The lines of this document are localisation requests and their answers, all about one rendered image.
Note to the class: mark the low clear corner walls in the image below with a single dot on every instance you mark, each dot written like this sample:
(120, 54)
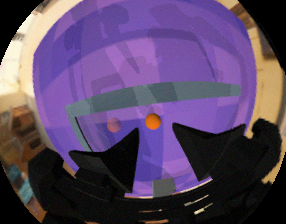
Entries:
(94, 132)

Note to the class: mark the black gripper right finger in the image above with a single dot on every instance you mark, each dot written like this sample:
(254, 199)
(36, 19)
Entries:
(204, 149)

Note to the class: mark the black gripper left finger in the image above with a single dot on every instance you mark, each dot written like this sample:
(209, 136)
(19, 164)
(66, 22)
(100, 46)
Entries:
(118, 162)

